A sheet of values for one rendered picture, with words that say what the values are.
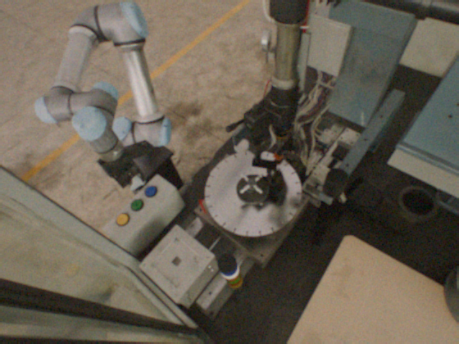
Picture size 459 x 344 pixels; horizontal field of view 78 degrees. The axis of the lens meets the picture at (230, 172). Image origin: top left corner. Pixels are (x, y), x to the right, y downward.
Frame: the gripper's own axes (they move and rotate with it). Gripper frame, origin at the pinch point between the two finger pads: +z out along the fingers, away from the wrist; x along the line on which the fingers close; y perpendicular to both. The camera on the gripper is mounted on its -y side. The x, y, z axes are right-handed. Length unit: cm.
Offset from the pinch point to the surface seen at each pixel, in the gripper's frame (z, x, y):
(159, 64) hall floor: 98, -167, -117
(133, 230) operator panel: 8.2, 6.5, 14.4
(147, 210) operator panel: 8.2, 4.6, 6.0
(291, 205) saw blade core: 3, 46, -25
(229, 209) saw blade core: 3.0, 30.4, -11.0
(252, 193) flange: 1.5, 33.7, -19.8
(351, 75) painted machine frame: -37, 47, -42
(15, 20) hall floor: 98, -403, -74
